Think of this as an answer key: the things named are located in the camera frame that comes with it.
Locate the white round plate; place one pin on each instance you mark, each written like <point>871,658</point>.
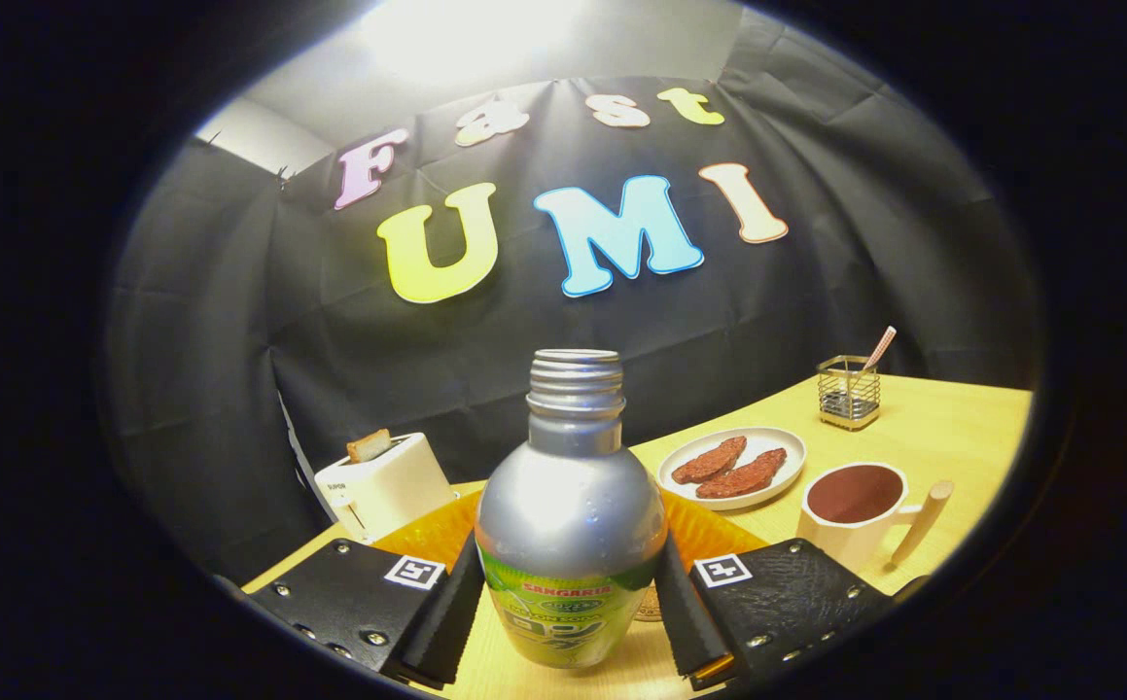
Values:
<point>777,442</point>

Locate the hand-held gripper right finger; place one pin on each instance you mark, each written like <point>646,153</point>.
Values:
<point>685,622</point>

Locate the silver bottle with green label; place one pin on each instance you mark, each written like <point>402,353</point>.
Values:
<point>568,506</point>

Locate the brown meat patty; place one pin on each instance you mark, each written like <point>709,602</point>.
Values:
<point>709,461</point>
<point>743,476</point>

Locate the white toaster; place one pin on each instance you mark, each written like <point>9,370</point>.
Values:
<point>388,491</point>

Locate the round cork coaster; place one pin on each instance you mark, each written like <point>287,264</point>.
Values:
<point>650,605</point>

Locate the toast slice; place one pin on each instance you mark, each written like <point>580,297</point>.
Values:
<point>369,446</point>

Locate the striped straw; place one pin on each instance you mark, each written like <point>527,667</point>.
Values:
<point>880,348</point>

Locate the wooden table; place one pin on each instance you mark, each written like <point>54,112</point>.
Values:
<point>942,428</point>

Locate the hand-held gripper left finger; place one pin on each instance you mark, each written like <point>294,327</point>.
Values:
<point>446,622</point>

